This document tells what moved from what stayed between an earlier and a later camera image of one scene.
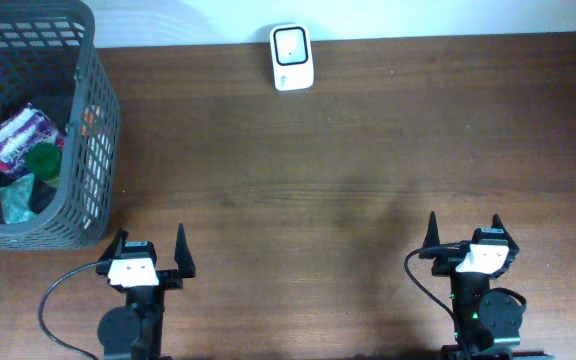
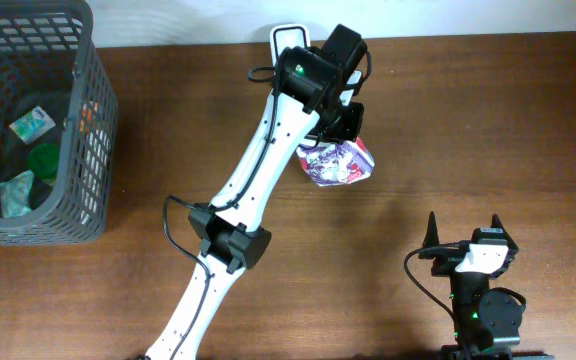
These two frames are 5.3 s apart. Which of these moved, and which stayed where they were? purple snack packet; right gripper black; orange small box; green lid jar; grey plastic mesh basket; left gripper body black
Moved: left gripper body black; orange small box; purple snack packet
Stayed: green lid jar; right gripper black; grey plastic mesh basket
